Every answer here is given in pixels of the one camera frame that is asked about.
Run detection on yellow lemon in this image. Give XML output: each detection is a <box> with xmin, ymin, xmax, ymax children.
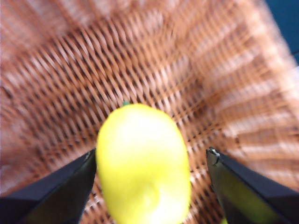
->
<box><xmin>96</xmin><ymin>100</ymin><xmax>192</xmax><ymax>224</ymax></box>

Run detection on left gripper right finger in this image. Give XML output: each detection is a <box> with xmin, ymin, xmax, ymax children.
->
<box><xmin>206</xmin><ymin>147</ymin><xmax>299</xmax><ymax>224</ymax></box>

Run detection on brown wicker basket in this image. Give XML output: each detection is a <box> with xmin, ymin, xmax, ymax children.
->
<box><xmin>0</xmin><ymin>0</ymin><xmax>299</xmax><ymax>224</ymax></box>

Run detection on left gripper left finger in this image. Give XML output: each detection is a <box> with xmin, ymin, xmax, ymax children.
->
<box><xmin>0</xmin><ymin>148</ymin><xmax>97</xmax><ymax>224</ymax></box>

